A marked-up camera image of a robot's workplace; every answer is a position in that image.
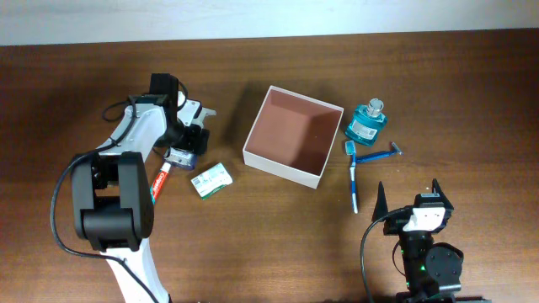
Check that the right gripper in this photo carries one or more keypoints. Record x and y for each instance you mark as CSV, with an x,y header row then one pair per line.
x,y
395,222

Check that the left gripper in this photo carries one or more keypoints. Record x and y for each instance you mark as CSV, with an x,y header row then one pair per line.
x,y
193,142

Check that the clear hand soap pump bottle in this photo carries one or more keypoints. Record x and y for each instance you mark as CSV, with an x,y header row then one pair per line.
x,y
181,158

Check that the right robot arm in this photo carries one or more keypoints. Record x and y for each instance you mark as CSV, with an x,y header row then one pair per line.
x,y
432,270

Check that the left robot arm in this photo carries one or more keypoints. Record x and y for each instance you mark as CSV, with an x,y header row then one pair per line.
x,y
112,199

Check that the blue disposable razor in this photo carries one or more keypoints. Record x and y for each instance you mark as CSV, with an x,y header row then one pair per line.
x,y
380,154

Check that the white green soap packet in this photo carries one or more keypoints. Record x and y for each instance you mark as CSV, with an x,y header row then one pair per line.
x,y
211,181

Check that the red green toothpaste tube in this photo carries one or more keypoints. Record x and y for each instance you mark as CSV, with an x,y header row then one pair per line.
x,y
159,181

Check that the blue white toothbrush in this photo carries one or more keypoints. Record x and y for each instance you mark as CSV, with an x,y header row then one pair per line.
x,y
350,150

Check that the blue mouthwash bottle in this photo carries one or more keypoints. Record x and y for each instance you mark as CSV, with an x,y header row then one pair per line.
x,y
367,122

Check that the white cardboard box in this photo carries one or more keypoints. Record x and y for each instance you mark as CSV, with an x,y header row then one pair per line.
x,y
292,136

